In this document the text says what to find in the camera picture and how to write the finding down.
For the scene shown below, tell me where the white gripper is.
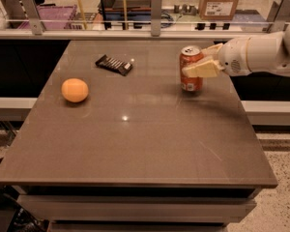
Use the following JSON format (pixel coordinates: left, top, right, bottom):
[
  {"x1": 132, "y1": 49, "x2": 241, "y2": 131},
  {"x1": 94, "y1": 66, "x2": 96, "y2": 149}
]
[{"x1": 182, "y1": 38, "x2": 251, "y2": 78}]

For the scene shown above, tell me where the red coke can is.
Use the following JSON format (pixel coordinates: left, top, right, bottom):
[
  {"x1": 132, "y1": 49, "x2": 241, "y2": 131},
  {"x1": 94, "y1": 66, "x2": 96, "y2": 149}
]
[{"x1": 179, "y1": 45, "x2": 204, "y2": 92}]

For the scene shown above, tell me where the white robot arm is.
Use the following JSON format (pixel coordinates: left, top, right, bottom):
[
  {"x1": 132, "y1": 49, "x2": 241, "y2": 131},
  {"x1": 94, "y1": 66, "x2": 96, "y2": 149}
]
[{"x1": 182, "y1": 24, "x2": 290, "y2": 77}]

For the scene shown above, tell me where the cardboard box with label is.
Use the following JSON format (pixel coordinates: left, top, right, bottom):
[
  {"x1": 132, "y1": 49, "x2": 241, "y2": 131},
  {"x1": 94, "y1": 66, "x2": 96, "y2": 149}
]
[{"x1": 198, "y1": 0, "x2": 239, "y2": 20}]

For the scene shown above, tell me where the black snack bar packet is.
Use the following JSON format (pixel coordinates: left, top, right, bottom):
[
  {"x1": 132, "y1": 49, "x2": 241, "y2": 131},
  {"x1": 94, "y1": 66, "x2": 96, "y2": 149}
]
[{"x1": 95, "y1": 55, "x2": 133, "y2": 76}]

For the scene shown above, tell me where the orange fruit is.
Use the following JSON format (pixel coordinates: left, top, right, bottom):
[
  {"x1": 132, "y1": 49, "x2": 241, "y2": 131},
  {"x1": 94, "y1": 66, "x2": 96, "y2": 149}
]
[{"x1": 61, "y1": 78, "x2": 89, "y2": 102}]

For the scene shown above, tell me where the purple plastic crate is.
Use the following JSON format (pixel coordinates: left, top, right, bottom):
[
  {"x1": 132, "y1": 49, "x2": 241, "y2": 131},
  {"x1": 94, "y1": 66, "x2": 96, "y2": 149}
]
[{"x1": 16, "y1": 4, "x2": 79, "y2": 31}]

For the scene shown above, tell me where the glass railing with metal posts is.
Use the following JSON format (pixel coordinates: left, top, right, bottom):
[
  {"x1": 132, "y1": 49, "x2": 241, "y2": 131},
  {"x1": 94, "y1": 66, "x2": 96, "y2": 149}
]
[{"x1": 0, "y1": 0, "x2": 290, "y2": 41}]

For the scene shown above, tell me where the grey drawer cabinet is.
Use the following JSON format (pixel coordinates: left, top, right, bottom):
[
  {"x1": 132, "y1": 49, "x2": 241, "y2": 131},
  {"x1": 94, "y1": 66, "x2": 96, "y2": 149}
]
[{"x1": 17, "y1": 193, "x2": 256, "y2": 226}]

